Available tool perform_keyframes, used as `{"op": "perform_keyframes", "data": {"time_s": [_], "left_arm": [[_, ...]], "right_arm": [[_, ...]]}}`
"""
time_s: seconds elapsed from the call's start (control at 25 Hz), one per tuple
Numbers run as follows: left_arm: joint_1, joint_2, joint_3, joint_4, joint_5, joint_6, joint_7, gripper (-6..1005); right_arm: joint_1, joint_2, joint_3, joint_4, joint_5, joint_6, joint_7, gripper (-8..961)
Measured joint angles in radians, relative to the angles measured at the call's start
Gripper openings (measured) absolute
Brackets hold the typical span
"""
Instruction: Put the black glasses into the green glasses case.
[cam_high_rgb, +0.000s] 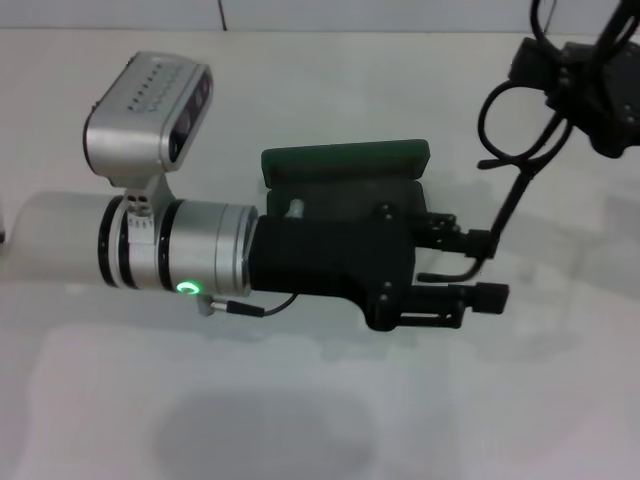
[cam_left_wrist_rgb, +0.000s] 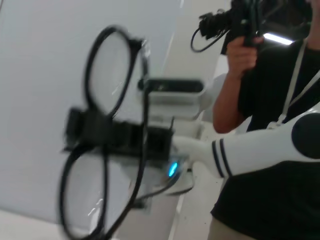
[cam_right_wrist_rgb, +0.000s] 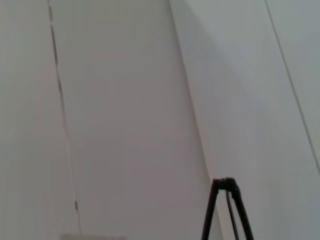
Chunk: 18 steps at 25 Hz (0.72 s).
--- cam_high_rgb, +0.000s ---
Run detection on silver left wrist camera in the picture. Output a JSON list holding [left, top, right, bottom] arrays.
[[82, 49, 214, 176]]

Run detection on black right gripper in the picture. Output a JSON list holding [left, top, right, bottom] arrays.
[[508, 37, 640, 160]]

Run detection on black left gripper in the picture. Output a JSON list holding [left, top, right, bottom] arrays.
[[248, 201, 495, 332]]

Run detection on black glasses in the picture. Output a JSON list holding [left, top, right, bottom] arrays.
[[417, 0, 634, 284]]

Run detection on black cable with silver plug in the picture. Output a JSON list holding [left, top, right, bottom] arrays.
[[198, 293, 297, 319]]

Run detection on green glasses case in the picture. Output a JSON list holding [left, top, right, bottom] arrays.
[[259, 138, 431, 226]]

